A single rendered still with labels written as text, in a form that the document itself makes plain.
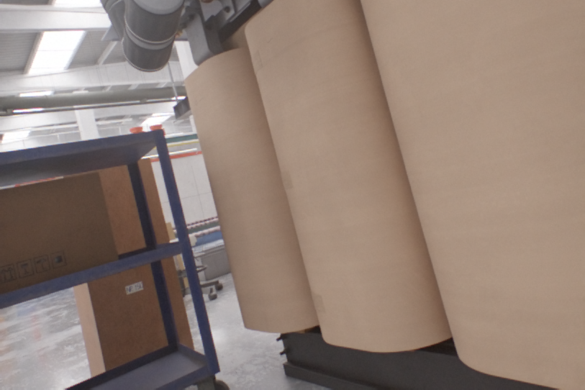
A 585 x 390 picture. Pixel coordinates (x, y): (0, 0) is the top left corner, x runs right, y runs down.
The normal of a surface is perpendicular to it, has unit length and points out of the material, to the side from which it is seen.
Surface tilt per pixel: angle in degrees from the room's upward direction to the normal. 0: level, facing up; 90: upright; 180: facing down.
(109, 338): 90
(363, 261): 90
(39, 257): 90
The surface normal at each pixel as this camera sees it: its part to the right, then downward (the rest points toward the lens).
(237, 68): -0.09, -0.04
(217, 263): 0.58, -0.20
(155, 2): 0.36, -0.14
